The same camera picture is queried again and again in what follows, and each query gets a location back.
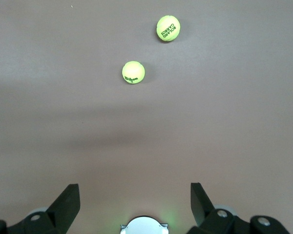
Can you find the brown table mat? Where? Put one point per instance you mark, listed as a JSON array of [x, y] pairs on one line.
[[63, 97]]

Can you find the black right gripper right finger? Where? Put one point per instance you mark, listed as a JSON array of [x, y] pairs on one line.
[[210, 219]]

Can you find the yellow Wilson tennis ball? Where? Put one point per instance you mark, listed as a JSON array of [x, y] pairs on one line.
[[133, 70]]

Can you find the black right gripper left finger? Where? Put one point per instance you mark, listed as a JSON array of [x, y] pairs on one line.
[[58, 214]]

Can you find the yellow Roland Garros tennis ball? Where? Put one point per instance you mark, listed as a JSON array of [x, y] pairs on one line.
[[168, 28]]

